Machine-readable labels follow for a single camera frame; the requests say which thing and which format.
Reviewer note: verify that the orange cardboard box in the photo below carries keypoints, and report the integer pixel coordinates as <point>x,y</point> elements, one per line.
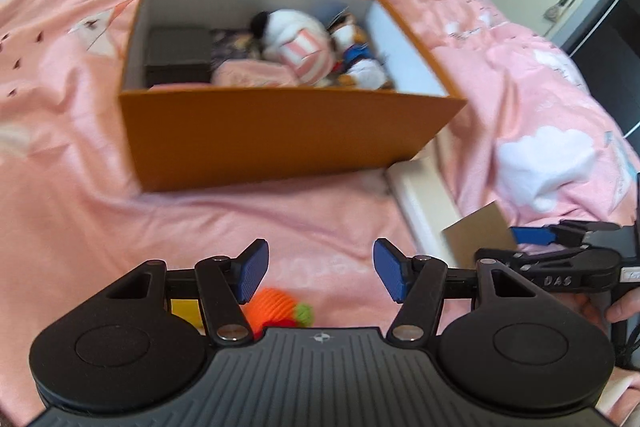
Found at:
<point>275,137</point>

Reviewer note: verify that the dark patterned pouch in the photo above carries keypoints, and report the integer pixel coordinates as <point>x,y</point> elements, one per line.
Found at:
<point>232,44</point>

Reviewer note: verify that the person's right hand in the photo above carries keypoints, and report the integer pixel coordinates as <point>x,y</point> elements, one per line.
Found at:
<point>625,309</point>

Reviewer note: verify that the white box lid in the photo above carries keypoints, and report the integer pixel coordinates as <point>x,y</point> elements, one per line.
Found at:
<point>425,192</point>

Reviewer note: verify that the yellow block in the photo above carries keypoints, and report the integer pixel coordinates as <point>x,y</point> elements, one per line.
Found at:
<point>185,312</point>

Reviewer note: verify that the pink cartoon print pouch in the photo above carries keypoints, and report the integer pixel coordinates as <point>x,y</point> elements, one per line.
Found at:
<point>250,74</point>

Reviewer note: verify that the duck plush toy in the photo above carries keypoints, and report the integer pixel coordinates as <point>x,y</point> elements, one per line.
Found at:
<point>365,69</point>

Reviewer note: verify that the orange crochet toy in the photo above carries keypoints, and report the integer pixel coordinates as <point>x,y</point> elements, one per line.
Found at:
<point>272,307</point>

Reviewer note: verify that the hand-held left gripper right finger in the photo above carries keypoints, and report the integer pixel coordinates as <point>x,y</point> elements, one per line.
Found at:
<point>387,267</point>

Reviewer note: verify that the brown cardboard card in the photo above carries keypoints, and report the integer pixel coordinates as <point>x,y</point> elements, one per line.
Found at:
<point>475,232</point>

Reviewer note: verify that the white striped plush toy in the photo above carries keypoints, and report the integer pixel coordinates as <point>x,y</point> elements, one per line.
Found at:
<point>290,27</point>

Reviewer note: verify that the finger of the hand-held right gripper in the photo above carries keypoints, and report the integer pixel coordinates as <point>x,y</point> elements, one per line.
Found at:
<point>575,274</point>
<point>532,235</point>

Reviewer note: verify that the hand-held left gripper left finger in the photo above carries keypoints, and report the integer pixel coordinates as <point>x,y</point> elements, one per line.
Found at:
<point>252,267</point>

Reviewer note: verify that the dark grey box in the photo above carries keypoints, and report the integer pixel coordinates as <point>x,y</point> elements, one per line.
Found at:
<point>177,52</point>

